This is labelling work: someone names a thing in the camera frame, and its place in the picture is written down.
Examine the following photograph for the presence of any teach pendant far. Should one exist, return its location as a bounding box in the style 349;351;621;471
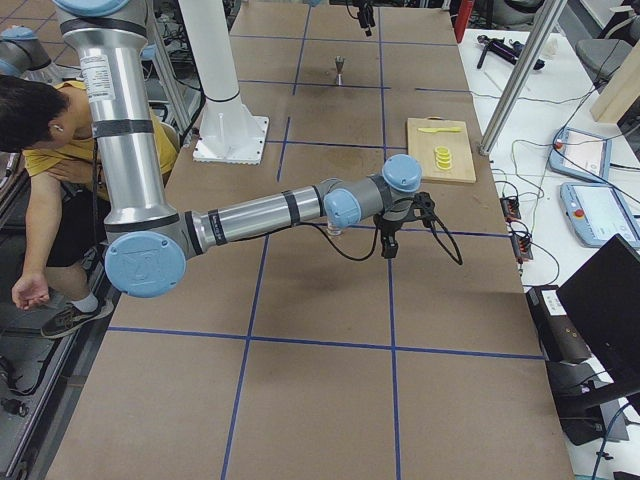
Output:
548;127;612;182

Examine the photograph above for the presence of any grey office chair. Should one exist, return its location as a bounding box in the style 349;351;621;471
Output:
575;1;639;85

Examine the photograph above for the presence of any steel double jigger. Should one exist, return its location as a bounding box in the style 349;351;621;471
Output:
334;55;345;86

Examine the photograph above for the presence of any black tripod tool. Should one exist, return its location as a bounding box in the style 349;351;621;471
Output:
476;35;525;69

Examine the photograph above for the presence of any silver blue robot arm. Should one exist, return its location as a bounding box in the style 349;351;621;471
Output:
56;1;422;298

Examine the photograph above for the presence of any aluminium frame post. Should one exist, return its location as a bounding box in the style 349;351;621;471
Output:
478;0;567;156

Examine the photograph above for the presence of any bamboo cutting board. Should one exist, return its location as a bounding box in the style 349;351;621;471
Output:
406;118;476;184

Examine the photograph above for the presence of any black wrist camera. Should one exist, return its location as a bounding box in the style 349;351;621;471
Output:
412;192;436;223

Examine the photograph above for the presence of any person in yellow shirt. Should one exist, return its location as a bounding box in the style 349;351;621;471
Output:
1;75;178;339

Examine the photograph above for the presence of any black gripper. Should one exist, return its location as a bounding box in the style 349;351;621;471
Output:
352;0;374;37
375;197;421;258

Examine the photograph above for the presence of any yellow plastic knife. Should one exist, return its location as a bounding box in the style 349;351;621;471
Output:
416;126;463;134

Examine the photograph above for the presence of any black small computer box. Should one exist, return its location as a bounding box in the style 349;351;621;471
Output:
526;285;591;365

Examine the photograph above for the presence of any teach pendant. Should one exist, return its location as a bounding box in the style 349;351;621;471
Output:
560;182;639;249
548;127;612;182

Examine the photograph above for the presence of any clear shot glass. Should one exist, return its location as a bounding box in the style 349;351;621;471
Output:
327;223;343;237

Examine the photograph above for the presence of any teach pendant near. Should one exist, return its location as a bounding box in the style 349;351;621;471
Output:
560;182;639;249

